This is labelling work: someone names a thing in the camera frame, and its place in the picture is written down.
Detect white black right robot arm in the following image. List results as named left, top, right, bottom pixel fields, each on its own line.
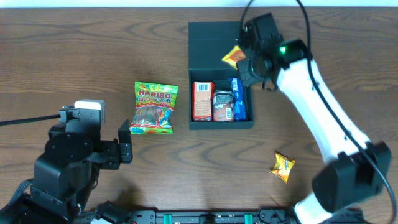
left=237, top=37, right=397, bottom=223

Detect brown Pringles can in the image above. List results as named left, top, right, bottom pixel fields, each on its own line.
left=213, top=90, right=234, bottom=122

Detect black gift box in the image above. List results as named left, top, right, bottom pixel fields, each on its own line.
left=188, top=21, right=254, bottom=130

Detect orange snack carton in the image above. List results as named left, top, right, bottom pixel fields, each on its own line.
left=192, top=82, right=215, bottom=122

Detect blue cookie packet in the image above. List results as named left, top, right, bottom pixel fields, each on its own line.
left=229, top=78, right=247, bottom=121

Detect yellow snack packet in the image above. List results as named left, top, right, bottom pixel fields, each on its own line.
left=221, top=45, right=246, bottom=70
left=269, top=152, right=295, bottom=184

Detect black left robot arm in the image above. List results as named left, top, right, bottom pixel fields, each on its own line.
left=1, top=121, right=132, bottom=223

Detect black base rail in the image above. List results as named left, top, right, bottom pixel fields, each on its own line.
left=90, top=208, right=365, bottom=224

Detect Haribo gummy worms bag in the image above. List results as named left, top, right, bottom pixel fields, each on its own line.
left=130, top=82, right=178, bottom=134

